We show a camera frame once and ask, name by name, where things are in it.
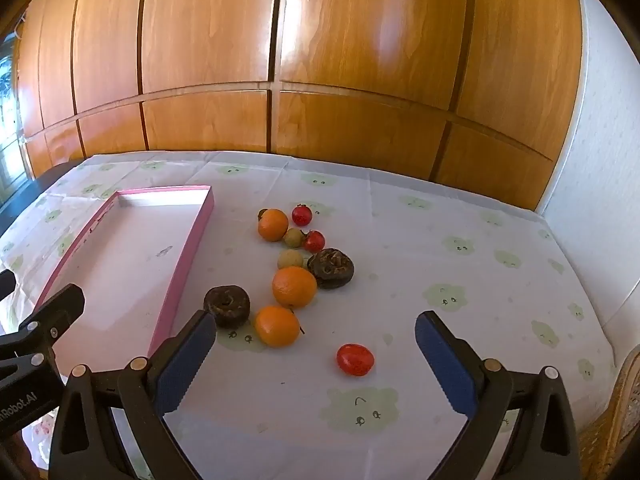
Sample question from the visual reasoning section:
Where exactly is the dark brown round fruit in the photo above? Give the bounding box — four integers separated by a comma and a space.
203, 285, 251, 330
307, 248, 356, 290

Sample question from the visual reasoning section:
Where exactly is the wicker chair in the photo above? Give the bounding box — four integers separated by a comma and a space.
580, 345, 640, 480

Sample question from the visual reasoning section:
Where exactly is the pink shallow box tray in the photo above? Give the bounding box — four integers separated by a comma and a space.
34, 185, 216, 361

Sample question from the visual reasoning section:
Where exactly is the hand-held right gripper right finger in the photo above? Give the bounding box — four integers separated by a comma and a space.
414, 310, 581, 480

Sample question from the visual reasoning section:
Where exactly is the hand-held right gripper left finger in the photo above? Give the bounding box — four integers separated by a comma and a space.
48, 309, 218, 480

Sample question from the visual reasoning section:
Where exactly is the orange tangerine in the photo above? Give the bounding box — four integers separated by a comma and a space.
271, 266, 318, 310
254, 305, 301, 348
257, 208, 290, 243

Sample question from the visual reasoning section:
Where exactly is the wooden wardrobe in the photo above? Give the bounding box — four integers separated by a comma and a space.
12, 0, 583, 211

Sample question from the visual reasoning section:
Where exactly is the white green-printed tablecloth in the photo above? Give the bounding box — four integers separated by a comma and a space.
0, 150, 617, 480

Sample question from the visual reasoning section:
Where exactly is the wooden glass door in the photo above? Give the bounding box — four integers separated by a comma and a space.
0, 42, 27, 201

